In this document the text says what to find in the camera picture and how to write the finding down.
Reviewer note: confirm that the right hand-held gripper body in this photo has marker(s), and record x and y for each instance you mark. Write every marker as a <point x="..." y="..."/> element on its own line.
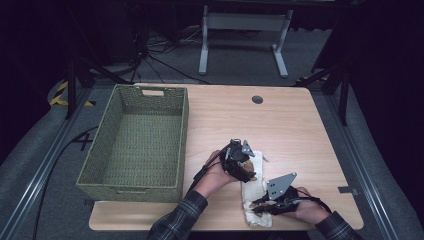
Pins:
<point x="283" y="203"/>

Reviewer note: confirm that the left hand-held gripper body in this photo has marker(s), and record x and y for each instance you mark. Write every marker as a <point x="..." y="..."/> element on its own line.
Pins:
<point x="235" y="160"/>

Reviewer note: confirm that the white towel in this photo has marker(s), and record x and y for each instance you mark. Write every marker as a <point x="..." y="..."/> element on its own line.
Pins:
<point x="253" y="191"/>

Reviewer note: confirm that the green woven basket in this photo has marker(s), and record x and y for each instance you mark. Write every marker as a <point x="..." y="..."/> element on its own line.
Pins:
<point x="110" y="156"/>

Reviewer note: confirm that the person's left hand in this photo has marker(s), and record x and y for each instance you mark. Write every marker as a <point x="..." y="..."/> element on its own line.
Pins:
<point x="213" y="176"/>

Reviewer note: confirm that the person's right hand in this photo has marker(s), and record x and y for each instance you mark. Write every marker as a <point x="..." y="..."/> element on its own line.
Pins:
<point x="310" y="210"/>

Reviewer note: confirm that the grey tape strip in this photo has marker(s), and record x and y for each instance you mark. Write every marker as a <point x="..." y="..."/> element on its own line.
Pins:
<point x="348" y="190"/>

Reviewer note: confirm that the black tripod stand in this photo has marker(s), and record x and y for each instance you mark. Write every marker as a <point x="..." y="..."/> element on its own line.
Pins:
<point x="71" y="86"/>
<point x="344" y="96"/>

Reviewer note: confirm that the yellow black hazard tape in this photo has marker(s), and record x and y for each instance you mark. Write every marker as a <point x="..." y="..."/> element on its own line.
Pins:
<point x="60" y="96"/>

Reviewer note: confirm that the grey metal desk frame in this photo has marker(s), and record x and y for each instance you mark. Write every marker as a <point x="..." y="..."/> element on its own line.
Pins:
<point x="245" y="21"/>

